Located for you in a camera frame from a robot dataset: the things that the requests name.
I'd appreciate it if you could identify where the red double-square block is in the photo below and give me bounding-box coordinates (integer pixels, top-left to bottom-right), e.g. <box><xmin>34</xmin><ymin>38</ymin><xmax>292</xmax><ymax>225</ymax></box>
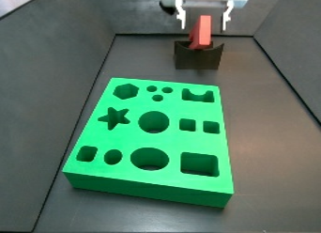
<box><xmin>189</xmin><ymin>15</ymin><xmax>212</xmax><ymax>50</ymax></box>

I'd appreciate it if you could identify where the black curved holder stand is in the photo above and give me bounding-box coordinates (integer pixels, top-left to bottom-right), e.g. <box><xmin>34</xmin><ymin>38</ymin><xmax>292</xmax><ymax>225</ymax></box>
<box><xmin>175</xmin><ymin>41</ymin><xmax>225</xmax><ymax>70</ymax></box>

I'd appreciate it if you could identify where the green foam shape board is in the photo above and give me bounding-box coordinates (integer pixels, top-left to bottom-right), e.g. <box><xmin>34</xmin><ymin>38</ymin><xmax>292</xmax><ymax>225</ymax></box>
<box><xmin>63</xmin><ymin>78</ymin><xmax>233</xmax><ymax>208</ymax></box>

